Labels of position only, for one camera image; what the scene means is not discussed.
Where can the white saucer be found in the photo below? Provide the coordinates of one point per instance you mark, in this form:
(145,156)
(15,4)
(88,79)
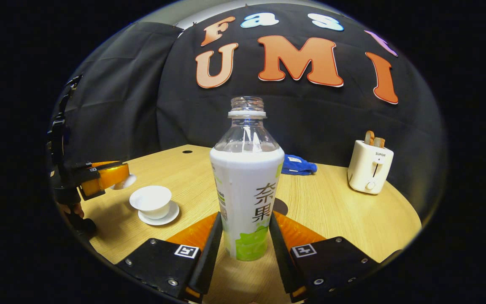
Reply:
(171,214)

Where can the white green water bottle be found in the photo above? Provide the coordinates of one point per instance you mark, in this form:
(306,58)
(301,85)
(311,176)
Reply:
(247,185)

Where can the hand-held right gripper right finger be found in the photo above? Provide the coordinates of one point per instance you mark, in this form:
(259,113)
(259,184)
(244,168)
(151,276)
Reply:
(281,261)

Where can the brown bread slice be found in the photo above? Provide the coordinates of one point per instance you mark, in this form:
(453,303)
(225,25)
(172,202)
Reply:
(369,137)
(379,142)

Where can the white teacup lid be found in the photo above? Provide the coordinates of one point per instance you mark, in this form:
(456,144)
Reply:
(127,183)

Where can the white teacup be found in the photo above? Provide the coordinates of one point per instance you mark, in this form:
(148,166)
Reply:
(151,200)

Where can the dark brown round coaster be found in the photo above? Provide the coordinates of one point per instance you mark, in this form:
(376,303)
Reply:
(281,207)

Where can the blue folded towel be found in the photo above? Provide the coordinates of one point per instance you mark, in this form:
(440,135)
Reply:
(298,165)

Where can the white toaster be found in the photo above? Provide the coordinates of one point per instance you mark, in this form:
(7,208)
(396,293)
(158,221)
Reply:
(369,169)

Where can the black backdrop cloth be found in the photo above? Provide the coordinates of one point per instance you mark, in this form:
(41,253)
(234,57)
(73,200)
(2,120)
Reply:
(310,122)

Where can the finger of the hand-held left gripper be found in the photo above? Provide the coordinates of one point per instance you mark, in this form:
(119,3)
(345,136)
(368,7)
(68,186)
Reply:
(93,164)
(87,177)

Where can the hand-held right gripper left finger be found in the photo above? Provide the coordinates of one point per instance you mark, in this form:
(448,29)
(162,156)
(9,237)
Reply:
(209,261)

